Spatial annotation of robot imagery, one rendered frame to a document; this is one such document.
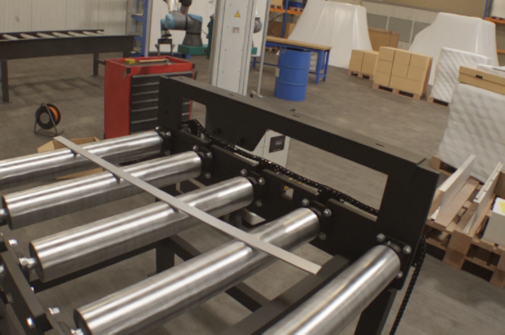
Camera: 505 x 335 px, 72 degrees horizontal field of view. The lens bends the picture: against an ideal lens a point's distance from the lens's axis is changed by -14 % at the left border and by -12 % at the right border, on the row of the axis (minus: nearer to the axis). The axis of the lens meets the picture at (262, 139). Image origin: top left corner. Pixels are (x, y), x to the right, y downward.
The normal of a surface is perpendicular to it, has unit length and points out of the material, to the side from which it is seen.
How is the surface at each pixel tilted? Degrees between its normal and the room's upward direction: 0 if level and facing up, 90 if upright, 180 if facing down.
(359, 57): 90
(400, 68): 90
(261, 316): 0
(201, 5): 90
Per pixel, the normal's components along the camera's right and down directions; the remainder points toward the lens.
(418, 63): -0.58, 0.20
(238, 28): 0.68, 0.31
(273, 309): 0.12, -0.94
